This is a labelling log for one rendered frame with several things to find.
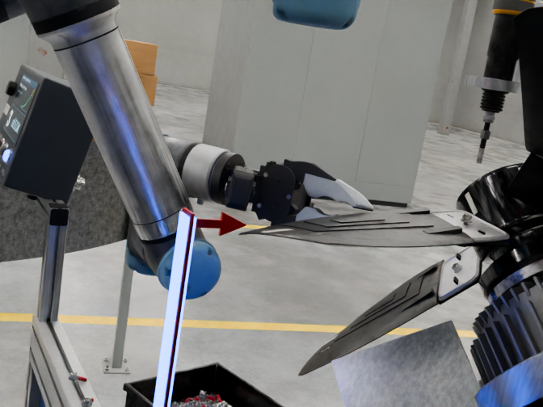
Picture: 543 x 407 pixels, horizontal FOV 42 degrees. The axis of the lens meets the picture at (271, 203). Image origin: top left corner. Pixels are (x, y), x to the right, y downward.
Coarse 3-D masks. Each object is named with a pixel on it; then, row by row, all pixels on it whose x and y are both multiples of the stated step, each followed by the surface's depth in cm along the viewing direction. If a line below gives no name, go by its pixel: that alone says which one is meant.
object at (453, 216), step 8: (440, 216) 86; (448, 216) 86; (456, 216) 86; (472, 216) 87; (456, 224) 83; (464, 224) 84; (472, 224) 84; (480, 224) 84; (488, 224) 85; (472, 232) 82; (488, 232) 82; (496, 232) 82; (504, 232) 82; (480, 240) 79; (488, 240) 80; (496, 240) 81
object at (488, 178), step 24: (504, 168) 87; (480, 192) 87; (504, 192) 85; (480, 216) 87; (504, 216) 84; (528, 216) 83; (504, 240) 85; (528, 240) 83; (504, 264) 82; (528, 264) 81; (480, 288) 87
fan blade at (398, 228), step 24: (336, 216) 84; (360, 216) 81; (384, 216) 81; (408, 216) 82; (432, 216) 83; (312, 240) 66; (336, 240) 68; (360, 240) 70; (384, 240) 71; (408, 240) 73; (432, 240) 75; (456, 240) 77
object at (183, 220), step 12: (180, 216) 68; (180, 228) 68; (180, 240) 68; (180, 252) 68; (180, 264) 68; (180, 276) 68; (168, 300) 70; (168, 312) 70; (168, 324) 70; (168, 336) 70; (168, 348) 69; (168, 360) 70; (156, 384) 72; (156, 396) 72
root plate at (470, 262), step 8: (472, 248) 95; (464, 256) 95; (472, 256) 94; (448, 264) 97; (464, 264) 94; (472, 264) 92; (448, 272) 95; (464, 272) 92; (472, 272) 90; (440, 280) 95; (448, 280) 94; (464, 280) 90; (472, 280) 89; (440, 288) 93; (448, 288) 92; (456, 288) 90; (440, 296) 91; (448, 296) 91
